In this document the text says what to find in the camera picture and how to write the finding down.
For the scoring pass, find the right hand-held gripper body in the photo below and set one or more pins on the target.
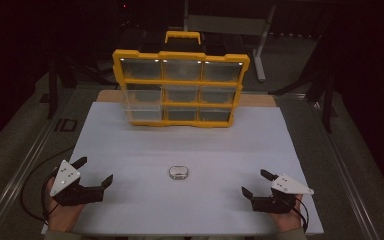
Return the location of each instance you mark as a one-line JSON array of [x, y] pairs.
[[288, 186]]

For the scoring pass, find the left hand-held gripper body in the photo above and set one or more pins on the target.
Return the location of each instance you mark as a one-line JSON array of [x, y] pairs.
[[65, 176]]

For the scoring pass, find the small silver metal piece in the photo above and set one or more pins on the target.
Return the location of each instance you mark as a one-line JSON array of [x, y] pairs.
[[178, 172]]

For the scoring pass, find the clear plastic drawer bin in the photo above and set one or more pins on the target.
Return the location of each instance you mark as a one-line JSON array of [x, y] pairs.
[[140, 114]]

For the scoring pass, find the yellow organizer case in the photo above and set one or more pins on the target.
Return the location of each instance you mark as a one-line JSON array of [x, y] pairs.
[[180, 55]]

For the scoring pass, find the person's right hand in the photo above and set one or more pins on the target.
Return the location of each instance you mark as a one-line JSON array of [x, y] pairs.
[[286, 221]]

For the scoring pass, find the person's left hand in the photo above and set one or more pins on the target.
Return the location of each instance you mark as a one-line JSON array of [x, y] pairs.
[[63, 217]]

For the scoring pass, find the black stand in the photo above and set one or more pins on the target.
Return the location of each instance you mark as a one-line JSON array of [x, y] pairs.
[[51, 90], [328, 106]]

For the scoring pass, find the white table mat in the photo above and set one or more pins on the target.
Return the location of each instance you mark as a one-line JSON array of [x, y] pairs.
[[180, 146]]

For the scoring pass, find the grey metal stand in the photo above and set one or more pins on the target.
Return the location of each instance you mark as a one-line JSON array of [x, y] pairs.
[[226, 25]]

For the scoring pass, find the aluminium rail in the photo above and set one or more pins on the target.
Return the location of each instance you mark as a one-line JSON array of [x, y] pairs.
[[346, 173], [13, 187]]

